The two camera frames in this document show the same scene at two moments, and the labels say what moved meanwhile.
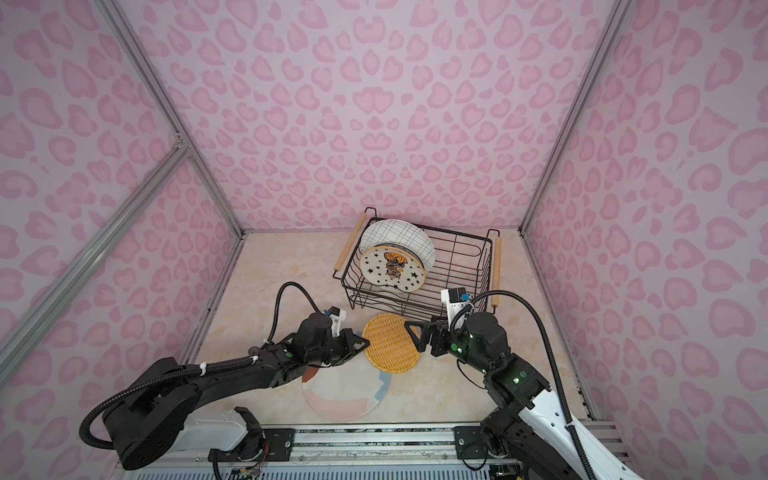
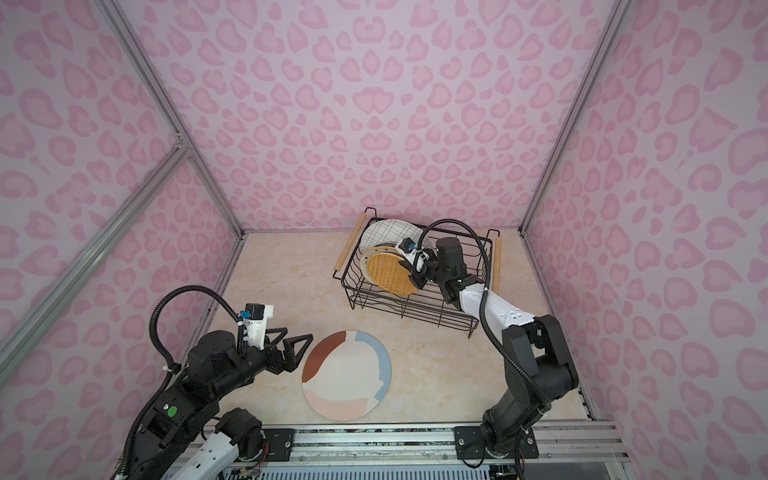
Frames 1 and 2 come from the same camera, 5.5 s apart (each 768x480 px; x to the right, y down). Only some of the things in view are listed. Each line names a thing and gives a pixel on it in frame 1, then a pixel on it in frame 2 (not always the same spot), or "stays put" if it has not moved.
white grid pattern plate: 397,233 stays put
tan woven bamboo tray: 391,348 → 388,271
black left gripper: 351,339 → 292,359
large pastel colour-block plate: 346,391 stays put
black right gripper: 441,333 → 417,276
